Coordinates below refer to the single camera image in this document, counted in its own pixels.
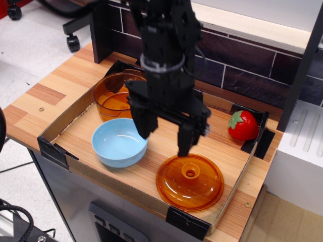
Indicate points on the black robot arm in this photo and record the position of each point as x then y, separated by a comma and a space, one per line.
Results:
169, 34

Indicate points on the dark grey upright post right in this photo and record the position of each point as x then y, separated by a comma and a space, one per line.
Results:
301, 74

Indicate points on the red toy strawberry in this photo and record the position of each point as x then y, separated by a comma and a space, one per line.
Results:
243, 126

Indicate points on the grey oven control panel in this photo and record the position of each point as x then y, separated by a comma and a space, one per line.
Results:
111, 228

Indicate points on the black upright post left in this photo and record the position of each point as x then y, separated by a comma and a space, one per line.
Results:
101, 30

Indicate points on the black office chair base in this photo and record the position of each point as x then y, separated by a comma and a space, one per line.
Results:
71, 27

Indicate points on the white toy sink unit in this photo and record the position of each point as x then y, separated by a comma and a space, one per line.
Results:
295, 174

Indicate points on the amber glass pot lid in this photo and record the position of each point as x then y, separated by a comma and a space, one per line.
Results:
192, 183

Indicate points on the black equipment bottom left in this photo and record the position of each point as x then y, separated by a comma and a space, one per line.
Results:
35, 235

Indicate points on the cardboard fence with black tape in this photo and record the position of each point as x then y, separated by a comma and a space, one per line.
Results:
75, 177

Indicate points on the light blue bowl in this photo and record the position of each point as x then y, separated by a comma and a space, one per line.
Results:
117, 143

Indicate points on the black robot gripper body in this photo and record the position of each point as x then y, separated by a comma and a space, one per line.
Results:
168, 91

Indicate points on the black caster wheel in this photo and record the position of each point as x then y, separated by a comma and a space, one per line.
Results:
14, 12

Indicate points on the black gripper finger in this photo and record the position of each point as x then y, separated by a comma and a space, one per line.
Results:
188, 136
144, 119

